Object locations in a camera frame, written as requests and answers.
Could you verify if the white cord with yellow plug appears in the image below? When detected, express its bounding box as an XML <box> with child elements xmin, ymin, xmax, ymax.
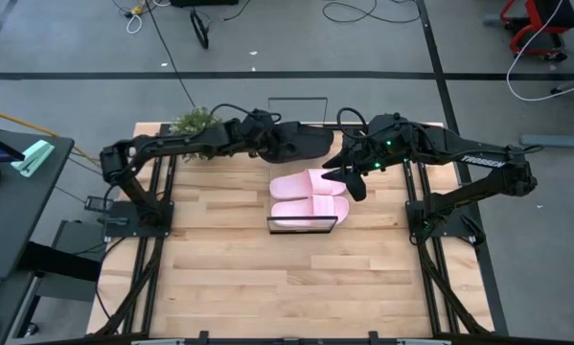
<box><xmin>123</xmin><ymin>0</ymin><xmax>172</xmax><ymax>35</ymax></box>

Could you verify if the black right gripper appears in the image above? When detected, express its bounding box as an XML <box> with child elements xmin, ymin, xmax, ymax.
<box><xmin>321</xmin><ymin>130</ymin><xmax>394</xmax><ymax>203</ymax></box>

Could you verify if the white floor cable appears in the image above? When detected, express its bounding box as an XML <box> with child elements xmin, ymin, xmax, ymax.
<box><xmin>505</xmin><ymin>0</ymin><xmax>574</xmax><ymax>104</ymax></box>

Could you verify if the long black floor cable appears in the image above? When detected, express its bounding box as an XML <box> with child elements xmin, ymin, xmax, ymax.
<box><xmin>144</xmin><ymin>0</ymin><xmax>197</xmax><ymax>109</ymax></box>

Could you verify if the black strap loop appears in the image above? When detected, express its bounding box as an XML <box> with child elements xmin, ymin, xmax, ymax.
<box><xmin>190</xmin><ymin>8</ymin><xmax>211</xmax><ymax>51</ymax></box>

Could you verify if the black box on floor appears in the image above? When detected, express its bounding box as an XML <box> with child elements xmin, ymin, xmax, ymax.
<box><xmin>169</xmin><ymin>0</ymin><xmax>241</xmax><ymax>8</ymax></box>

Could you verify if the black aluminium table frame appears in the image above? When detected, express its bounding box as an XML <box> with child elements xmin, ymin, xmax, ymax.
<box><xmin>93</xmin><ymin>122</ymin><xmax>509</xmax><ymax>345</ymax></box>

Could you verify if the wooden shelf with black frame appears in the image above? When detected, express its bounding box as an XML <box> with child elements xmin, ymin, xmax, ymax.
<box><xmin>265</xmin><ymin>96</ymin><xmax>338</xmax><ymax>235</ymax></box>

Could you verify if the yellow cable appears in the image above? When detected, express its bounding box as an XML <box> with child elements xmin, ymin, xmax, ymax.
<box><xmin>0</xmin><ymin>105</ymin><xmax>102</xmax><ymax>167</ymax></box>

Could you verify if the grey desk foot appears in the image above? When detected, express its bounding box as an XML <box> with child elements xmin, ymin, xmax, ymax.
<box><xmin>518</xmin><ymin>74</ymin><xmax>574</xmax><ymax>150</ymax></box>

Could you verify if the black power adapter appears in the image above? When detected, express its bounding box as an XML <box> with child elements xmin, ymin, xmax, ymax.
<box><xmin>83</xmin><ymin>195</ymin><xmax>114</xmax><ymax>214</ymax></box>

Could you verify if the pink slide sandal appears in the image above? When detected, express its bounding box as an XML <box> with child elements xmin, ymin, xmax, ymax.
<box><xmin>268</xmin><ymin>168</ymin><xmax>348</xmax><ymax>201</ymax></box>
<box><xmin>270</xmin><ymin>195</ymin><xmax>351</xmax><ymax>230</ymax></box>

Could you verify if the red and black cart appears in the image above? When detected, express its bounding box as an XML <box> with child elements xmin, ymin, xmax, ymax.
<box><xmin>498</xmin><ymin>0</ymin><xmax>574</xmax><ymax>62</ymax></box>

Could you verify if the mint green stapler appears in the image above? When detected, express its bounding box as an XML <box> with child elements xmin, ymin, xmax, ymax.
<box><xmin>10</xmin><ymin>139</ymin><xmax>57</xmax><ymax>179</ymax></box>

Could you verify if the curled black floor cable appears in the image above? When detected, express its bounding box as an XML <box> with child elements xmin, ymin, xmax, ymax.
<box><xmin>321</xmin><ymin>0</ymin><xmax>423</xmax><ymax>25</ymax></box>

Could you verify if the dark side desk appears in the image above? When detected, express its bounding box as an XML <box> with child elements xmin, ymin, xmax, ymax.
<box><xmin>0</xmin><ymin>125</ymin><xmax>75</xmax><ymax>345</ymax></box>

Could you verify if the small green potted plant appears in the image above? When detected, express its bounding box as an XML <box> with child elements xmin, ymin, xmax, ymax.
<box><xmin>170</xmin><ymin>106</ymin><xmax>223</xmax><ymax>162</ymax></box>

